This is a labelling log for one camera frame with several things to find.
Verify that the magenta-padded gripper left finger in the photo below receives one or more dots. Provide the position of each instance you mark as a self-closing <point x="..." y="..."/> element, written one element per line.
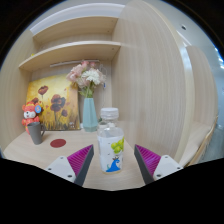
<point x="80" y="160"/>

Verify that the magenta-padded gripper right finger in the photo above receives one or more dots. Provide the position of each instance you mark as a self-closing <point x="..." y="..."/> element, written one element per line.
<point x="148" y="160"/>

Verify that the clear plastic drink bottle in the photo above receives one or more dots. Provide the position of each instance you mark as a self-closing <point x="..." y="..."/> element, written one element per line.
<point x="110" y="146"/>

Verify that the flat round red coaster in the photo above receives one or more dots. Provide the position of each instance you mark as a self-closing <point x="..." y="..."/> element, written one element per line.
<point x="58" y="143"/>

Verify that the teal faceted vase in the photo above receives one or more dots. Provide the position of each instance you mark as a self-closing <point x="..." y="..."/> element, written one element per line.
<point x="89" y="115"/>

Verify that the grey ribbed mug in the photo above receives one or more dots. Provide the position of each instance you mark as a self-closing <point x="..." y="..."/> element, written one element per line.
<point x="35" y="133"/>

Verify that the yellow poppy flower painting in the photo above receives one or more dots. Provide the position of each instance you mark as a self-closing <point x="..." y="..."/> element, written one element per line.
<point x="56" y="96"/>

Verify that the red plush toy figure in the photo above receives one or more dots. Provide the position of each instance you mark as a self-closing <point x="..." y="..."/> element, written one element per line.
<point x="29" y="115"/>

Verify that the pink and white flower bouquet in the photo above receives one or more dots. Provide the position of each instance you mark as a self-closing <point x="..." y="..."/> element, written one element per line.
<point x="87" y="76"/>

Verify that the white light bar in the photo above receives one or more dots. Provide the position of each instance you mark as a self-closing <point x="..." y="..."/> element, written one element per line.
<point x="73" y="63"/>

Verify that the long wooden shelf board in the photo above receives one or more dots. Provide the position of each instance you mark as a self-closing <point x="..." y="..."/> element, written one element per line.
<point x="73" y="51"/>

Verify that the short wooden shelf board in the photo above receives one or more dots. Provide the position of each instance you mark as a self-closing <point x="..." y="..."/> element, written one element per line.
<point x="76" y="26"/>

